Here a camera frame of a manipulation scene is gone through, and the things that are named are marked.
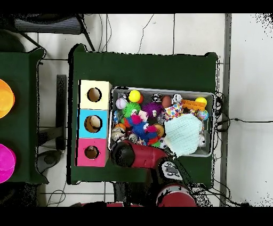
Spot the mint green knitted cloth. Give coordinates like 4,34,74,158
164,113,203,158

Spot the wooden box with three holes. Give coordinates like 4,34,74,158
74,79,113,167

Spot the blue spiky toy with eyes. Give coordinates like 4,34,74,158
127,119,159,142

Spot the purple spiky ball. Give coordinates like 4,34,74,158
141,101,164,118

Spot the yellow smooth ball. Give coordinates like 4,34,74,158
128,90,141,103

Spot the white baseball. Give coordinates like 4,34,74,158
115,98,128,110

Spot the toy hamburger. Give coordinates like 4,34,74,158
153,124,165,138

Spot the brown toy football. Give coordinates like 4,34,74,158
161,95,172,108

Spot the polka dot cloth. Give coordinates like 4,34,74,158
164,102,184,121

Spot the dark green table cloth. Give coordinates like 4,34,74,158
67,43,219,189

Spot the long orange plastic block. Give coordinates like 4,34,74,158
181,99,208,112

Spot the dark grey floor object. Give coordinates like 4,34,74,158
35,149,63,174

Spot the side table green cloth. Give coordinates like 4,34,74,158
0,47,49,184

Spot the black striped chair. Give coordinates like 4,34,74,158
12,13,96,52

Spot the orange plastic bowl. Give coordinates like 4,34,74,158
0,78,16,119

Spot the magenta plastic bowl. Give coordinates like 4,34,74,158
0,143,17,184

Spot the silver wire mesh bin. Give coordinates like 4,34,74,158
108,86,215,158

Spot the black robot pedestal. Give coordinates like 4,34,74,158
113,182,158,203

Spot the thin black floor cable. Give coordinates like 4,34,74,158
136,13,155,54

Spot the black power cable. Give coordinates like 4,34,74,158
215,117,273,131

